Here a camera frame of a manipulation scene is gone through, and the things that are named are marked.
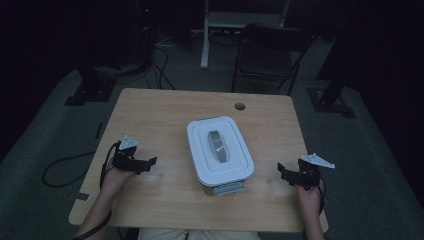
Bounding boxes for right hand-held gripper cable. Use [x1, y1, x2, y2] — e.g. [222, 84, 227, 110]
[317, 179, 328, 216]

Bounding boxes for black folding chair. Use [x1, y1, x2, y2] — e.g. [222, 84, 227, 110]
[231, 23, 315, 97]

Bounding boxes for black floor cable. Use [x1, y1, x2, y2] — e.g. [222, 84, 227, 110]
[41, 151, 97, 188]

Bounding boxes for black cables on floor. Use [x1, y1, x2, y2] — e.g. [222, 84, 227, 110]
[146, 44, 176, 91]

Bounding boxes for white metal stand frame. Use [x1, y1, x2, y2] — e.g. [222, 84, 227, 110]
[200, 0, 292, 70]

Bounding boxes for black stand base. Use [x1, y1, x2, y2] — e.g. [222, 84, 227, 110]
[64, 66, 118, 107]
[307, 0, 357, 119]

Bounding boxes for clear plastic storage box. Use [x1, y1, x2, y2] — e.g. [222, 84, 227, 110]
[202, 179, 248, 197]

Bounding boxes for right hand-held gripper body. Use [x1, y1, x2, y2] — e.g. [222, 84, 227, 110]
[294, 152, 336, 191]

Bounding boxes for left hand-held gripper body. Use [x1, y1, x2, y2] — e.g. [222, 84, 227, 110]
[112, 134, 148, 175]

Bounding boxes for left hand-held gripper cable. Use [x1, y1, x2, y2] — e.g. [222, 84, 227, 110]
[72, 141, 122, 240]

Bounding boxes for white box lid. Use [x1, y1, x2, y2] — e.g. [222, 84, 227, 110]
[186, 115, 256, 188]

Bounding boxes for person's left hand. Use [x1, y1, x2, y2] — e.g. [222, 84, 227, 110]
[100, 159, 138, 193]

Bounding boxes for hand-held gripper cable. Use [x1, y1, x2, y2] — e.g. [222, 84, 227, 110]
[72, 141, 122, 240]
[317, 179, 328, 216]

